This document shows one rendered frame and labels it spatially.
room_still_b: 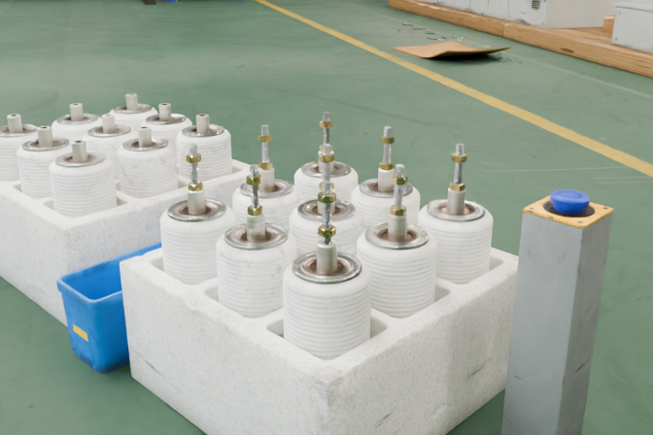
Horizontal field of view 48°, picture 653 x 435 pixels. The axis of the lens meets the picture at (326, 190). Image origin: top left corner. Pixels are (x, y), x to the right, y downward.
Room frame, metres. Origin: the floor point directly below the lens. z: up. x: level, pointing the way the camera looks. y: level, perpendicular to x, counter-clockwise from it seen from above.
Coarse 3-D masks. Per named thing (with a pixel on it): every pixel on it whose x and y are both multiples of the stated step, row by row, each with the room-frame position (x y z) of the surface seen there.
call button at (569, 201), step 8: (552, 192) 0.74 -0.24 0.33; (560, 192) 0.74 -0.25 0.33; (568, 192) 0.74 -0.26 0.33; (576, 192) 0.74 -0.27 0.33; (552, 200) 0.73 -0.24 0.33; (560, 200) 0.72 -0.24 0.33; (568, 200) 0.71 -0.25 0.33; (576, 200) 0.71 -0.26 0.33; (584, 200) 0.71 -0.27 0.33; (560, 208) 0.72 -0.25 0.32; (568, 208) 0.71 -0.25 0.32; (576, 208) 0.71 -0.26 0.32; (584, 208) 0.72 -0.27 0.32
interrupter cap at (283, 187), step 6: (276, 180) 1.00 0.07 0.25; (282, 180) 0.99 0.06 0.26; (240, 186) 0.96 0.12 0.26; (246, 186) 0.97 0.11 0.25; (276, 186) 0.97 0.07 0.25; (282, 186) 0.97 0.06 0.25; (288, 186) 0.97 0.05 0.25; (240, 192) 0.95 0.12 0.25; (246, 192) 0.94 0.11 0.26; (258, 192) 0.94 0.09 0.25; (264, 192) 0.95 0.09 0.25; (270, 192) 0.94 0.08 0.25; (276, 192) 0.94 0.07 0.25; (282, 192) 0.94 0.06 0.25; (288, 192) 0.94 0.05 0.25; (264, 198) 0.93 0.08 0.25
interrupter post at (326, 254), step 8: (320, 240) 0.72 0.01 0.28; (320, 248) 0.71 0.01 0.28; (328, 248) 0.70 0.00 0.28; (336, 248) 0.71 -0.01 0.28; (320, 256) 0.71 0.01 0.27; (328, 256) 0.70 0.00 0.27; (336, 256) 0.71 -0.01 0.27; (320, 264) 0.71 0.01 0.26; (328, 264) 0.70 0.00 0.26; (336, 264) 0.71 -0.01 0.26; (328, 272) 0.70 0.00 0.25
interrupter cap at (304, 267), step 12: (312, 252) 0.74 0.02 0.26; (300, 264) 0.72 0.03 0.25; (312, 264) 0.72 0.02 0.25; (348, 264) 0.72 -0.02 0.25; (360, 264) 0.71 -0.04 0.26; (300, 276) 0.69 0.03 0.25; (312, 276) 0.69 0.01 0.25; (324, 276) 0.69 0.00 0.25; (336, 276) 0.69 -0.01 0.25; (348, 276) 0.69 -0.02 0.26
